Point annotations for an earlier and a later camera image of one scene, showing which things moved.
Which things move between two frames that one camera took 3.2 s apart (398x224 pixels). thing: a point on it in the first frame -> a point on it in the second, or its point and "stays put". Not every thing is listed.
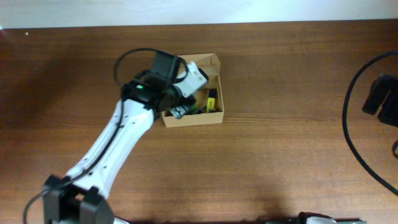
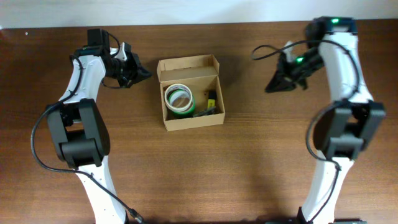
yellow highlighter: [211, 101] stays put
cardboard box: [211, 63] stays put
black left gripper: [181, 109] -> [133, 70]
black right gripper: [379, 97] -> [288, 73]
